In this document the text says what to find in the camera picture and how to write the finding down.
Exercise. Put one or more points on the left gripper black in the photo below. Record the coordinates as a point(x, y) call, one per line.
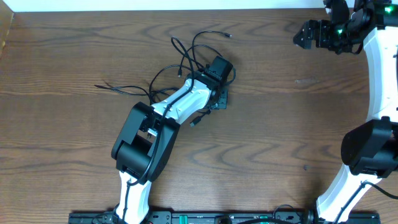
point(222, 100)

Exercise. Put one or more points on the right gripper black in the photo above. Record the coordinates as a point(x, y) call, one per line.
point(322, 27)

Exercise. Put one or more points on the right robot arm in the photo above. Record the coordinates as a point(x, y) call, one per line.
point(368, 152)

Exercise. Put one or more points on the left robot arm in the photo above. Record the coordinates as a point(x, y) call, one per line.
point(144, 144)

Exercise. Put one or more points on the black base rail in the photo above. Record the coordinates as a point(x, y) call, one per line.
point(165, 217)

